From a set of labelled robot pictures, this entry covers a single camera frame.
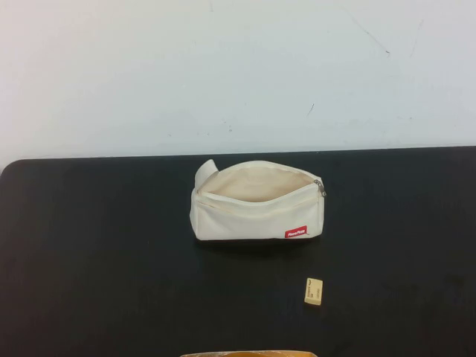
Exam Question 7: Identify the small cream rectangular eraser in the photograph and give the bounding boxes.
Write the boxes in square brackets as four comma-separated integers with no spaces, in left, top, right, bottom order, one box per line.
[303,277,324,308]

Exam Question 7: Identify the cream fabric zipper pencil case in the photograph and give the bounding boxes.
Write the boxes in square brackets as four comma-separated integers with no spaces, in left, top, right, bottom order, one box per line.
[189,158,327,244]

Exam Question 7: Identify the black table mat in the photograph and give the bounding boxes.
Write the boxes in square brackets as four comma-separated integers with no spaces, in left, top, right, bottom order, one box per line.
[0,146,476,357]

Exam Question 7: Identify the yellow tan curved object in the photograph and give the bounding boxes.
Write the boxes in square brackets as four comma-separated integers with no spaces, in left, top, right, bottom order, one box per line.
[181,349,315,357]

